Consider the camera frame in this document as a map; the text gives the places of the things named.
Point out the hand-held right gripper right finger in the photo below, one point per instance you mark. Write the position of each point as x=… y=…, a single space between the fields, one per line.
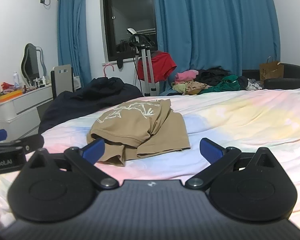
x=211 y=151

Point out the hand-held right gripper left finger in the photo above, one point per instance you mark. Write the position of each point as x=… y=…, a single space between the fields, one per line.
x=93 y=150

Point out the tan khaki trousers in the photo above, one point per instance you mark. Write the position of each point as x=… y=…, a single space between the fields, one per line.
x=140 y=125

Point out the white grey clothes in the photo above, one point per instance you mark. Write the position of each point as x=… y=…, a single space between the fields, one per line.
x=254 y=85

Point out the pink clothes hanger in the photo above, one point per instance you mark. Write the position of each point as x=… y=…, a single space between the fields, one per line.
x=107 y=68

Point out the white dresser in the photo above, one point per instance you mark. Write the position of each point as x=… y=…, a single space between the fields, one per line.
x=22 y=107

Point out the orange box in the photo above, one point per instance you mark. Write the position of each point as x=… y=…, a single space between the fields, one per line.
x=10 y=95

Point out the pastel tie-dye bed sheet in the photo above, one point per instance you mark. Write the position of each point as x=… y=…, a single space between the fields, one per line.
x=240 y=120

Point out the tan crumpled garment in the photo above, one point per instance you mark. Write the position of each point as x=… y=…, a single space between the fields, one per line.
x=196 y=87

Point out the green garment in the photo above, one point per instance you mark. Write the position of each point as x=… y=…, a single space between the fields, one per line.
x=227 y=85

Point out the white chair back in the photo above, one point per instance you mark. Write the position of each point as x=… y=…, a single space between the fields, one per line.
x=63 y=80

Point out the yellow-green garment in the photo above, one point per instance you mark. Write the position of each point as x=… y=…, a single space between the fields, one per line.
x=179 y=87

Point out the black garment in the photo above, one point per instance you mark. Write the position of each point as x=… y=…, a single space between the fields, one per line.
x=212 y=75

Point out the pink garment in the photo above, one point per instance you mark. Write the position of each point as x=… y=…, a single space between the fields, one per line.
x=186 y=75

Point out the wavy framed mirror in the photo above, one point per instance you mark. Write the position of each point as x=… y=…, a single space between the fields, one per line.
x=31 y=62

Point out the garment steamer stand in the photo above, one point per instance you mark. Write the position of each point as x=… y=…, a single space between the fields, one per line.
x=147 y=67

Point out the red bag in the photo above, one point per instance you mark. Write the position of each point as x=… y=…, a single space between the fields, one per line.
x=162 y=65

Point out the black armchair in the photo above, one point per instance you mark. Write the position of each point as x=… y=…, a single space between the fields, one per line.
x=290 y=77

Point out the narrow blue curtain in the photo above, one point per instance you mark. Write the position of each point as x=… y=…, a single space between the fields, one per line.
x=73 y=30

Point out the wide blue curtain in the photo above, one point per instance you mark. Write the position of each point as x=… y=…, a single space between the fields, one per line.
x=215 y=30

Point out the dark window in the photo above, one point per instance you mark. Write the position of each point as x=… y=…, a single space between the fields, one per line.
x=130 y=10

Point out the black wall socket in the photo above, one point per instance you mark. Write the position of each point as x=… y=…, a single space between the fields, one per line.
x=43 y=1

